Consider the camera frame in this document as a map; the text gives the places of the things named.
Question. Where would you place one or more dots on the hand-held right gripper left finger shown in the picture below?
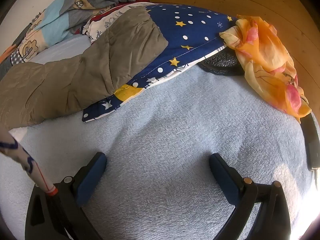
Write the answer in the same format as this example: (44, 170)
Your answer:
(90, 177)

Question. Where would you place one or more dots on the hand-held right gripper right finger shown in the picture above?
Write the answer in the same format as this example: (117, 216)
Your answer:
(222, 177)

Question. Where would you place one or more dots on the olive puffer jacket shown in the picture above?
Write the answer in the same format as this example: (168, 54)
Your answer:
(75, 80)

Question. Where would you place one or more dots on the light blue fleece blanket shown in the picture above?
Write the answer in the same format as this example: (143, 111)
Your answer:
(162, 130)

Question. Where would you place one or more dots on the dark patterned cloth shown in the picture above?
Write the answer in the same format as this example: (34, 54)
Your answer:
(222, 62)

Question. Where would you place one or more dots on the orange floral scarf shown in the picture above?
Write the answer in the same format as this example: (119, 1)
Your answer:
(265, 50)

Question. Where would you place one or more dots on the navy star print pillow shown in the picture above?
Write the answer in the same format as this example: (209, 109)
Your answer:
(190, 35)

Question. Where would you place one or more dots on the white red house print cloth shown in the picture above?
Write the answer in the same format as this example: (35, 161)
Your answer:
(100, 25)

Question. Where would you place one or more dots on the patchwork cartoon quilt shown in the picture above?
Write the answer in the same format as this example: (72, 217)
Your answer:
(55, 17)

